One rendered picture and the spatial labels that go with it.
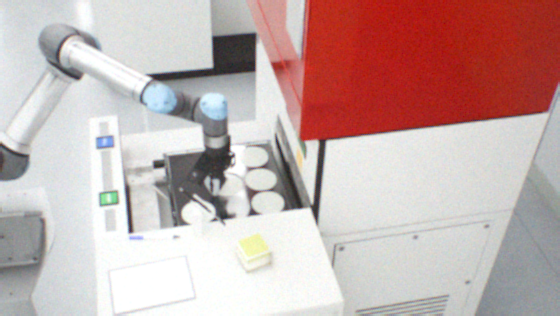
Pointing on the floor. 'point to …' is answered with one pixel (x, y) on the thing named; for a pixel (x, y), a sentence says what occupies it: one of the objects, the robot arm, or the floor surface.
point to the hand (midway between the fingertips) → (213, 193)
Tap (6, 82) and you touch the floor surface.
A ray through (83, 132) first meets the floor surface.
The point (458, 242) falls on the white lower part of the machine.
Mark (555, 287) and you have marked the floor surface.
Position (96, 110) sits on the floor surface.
